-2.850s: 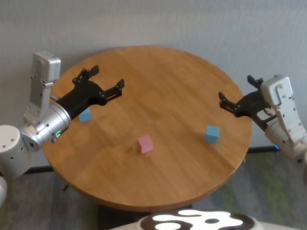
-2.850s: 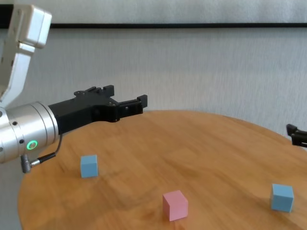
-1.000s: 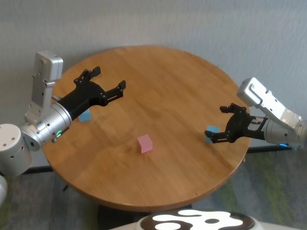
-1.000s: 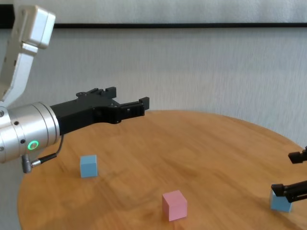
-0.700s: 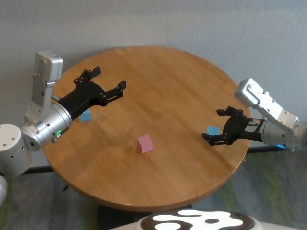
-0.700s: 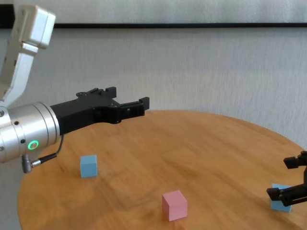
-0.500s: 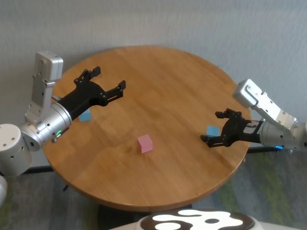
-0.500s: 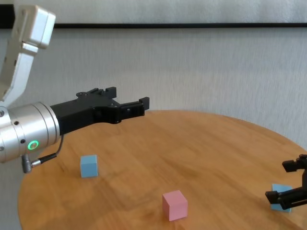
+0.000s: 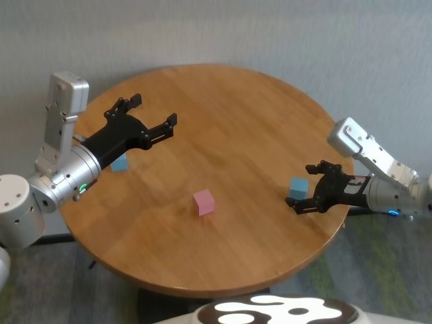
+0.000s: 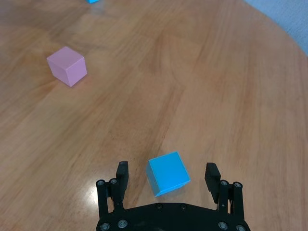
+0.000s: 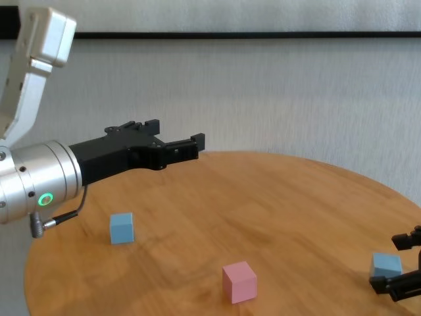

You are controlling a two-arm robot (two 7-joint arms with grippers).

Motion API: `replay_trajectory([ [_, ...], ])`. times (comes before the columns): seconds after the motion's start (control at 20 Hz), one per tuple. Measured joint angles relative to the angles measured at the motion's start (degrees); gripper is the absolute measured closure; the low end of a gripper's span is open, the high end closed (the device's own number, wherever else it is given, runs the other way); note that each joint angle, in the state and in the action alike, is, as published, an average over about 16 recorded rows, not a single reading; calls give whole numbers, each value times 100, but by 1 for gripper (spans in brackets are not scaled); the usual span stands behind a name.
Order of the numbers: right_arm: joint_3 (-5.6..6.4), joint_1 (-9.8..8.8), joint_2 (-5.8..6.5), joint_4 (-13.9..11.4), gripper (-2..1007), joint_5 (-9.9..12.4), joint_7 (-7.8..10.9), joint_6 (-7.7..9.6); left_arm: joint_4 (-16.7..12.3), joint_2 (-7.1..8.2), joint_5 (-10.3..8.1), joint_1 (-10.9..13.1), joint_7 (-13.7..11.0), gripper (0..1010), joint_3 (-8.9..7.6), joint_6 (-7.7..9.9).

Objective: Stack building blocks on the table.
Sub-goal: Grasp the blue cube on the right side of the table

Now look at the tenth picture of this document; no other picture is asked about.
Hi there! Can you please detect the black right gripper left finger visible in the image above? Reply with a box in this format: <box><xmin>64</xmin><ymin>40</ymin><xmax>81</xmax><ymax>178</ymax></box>
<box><xmin>95</xmin><ymin>161</ymin><xmax>130</xmax><ymax>219</ymax></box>

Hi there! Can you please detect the pink cube block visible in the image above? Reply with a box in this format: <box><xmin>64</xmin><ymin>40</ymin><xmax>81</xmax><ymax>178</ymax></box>
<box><xmin>46</xmin><ymin>46</ymin><xmax>88</xmax><ymax>88</ymax></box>

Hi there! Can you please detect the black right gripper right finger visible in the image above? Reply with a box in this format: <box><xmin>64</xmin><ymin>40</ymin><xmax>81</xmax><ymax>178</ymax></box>
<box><xmin>204</xmin><ymin>162</ymin><xmax>244</xmax><ymax>218</ymax></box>

